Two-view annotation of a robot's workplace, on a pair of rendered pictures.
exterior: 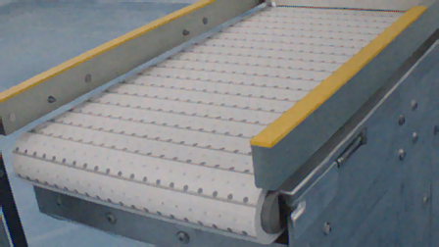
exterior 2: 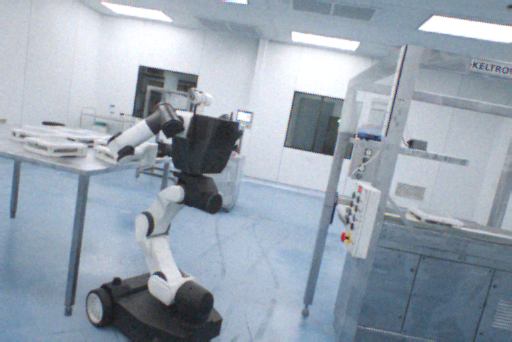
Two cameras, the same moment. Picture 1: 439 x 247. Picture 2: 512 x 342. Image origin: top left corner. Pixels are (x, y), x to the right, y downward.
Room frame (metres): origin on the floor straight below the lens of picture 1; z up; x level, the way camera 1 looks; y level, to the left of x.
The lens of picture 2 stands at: (-1.38, -1.27, 1.27)
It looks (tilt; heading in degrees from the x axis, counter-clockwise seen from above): 8 degrees down; 50
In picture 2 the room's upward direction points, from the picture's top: 10 degrees clockwise
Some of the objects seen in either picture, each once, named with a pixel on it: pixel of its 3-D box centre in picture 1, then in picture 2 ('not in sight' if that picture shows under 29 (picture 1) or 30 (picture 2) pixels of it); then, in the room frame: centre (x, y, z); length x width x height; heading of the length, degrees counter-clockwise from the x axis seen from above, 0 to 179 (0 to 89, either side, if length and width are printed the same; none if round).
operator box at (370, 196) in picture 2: not in sight; (361, 218); (-0.18, -0.52, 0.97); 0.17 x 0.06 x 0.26; 48
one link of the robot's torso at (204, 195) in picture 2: not in sight; (197, 191); (-0.40, 0.33, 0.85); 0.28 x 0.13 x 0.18; 103
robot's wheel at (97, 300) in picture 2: not in sight; (98, 306); (-0.74, 0.61, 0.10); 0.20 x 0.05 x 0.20; 103
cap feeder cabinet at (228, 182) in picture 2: not in sight; (217, 178); (1.41, 2.83, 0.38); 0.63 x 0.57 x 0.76; 134
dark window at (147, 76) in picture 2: not in sight; (164, 96); (1.91, 6.01, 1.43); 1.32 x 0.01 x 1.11; 134
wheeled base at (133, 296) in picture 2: not in sight; (166, 297); (-0.43, 0.43, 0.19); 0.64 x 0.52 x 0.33; 103
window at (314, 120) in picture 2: not in sight; (322, 125); (4.23, 3.57, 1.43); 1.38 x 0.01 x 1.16; 134
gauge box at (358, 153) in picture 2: not in sight; (371, 164); (0.46, -0.11, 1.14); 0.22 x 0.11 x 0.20; 138
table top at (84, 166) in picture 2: not in sight; (45, 143); (-0.92, 1.62, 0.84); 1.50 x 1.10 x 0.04; 129
